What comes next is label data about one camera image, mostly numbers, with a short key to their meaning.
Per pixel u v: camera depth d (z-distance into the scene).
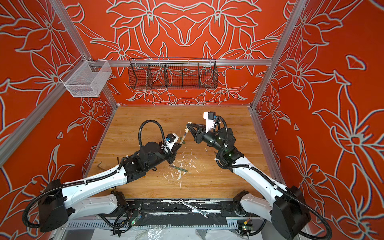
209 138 0.62
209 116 0.61
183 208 0.74
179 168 0.87
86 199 0.45
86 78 0.92
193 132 0.67
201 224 0.70
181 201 0.76
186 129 0.68
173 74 0.99
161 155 0.56
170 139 0.61
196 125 0.65
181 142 0.72
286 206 0.39
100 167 0.88
